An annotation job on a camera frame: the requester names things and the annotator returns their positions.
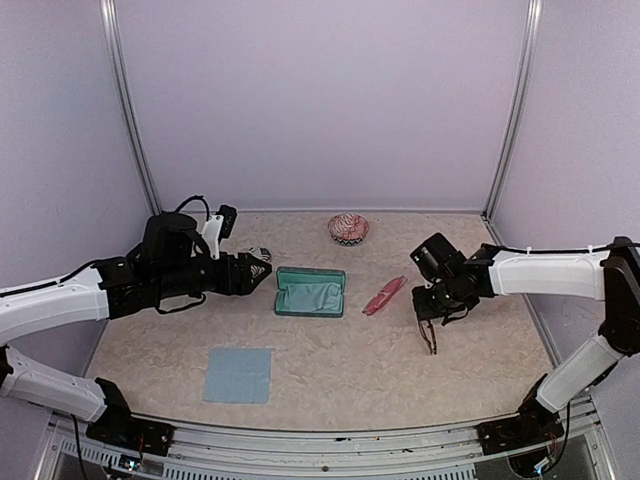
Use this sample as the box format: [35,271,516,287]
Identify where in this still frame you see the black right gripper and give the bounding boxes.
[411,276,465,321]

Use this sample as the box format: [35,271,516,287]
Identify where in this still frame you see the american flag glasses case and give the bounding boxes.
[245,246,272,263]

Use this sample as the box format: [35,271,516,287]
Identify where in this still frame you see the brown sunglasses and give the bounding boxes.
[418,320,438,355]

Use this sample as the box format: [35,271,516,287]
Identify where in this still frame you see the blue-green leather glasses case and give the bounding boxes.
[274,267,346,318]

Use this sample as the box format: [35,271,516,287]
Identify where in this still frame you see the pink sunglasses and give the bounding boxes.
[362,275,407,316]

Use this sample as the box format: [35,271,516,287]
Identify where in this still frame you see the blue cleaning cloth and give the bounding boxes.
[284,282,342,313]
[203,347,272,405]

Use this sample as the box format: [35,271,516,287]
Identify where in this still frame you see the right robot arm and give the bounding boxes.
[410,233,639,444]

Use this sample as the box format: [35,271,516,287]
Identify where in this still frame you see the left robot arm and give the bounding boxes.
[1,205,272,445]

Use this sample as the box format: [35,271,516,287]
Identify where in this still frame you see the red patterned ceramic bowl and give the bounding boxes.
[327,213,370,246]

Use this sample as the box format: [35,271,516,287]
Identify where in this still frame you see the black cable on left wrist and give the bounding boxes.
[174,194,211,221]

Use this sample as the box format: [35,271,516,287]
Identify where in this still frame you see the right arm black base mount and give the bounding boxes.
[476,375,565,455]

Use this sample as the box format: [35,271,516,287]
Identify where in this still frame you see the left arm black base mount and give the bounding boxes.
[86,377,175,457]

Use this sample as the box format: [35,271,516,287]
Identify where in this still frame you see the front aluminium rail base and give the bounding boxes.
[34,394,616,480]

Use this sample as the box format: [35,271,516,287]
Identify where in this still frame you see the left aluminium frame post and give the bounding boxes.
[100,0,162,214]

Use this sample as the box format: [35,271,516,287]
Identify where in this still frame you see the aluminium frame post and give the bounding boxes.
[100,0,162,214]
[483,0,543,223]

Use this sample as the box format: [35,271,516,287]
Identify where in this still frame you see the right aluminium frame post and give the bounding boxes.
[483,0,543,223]

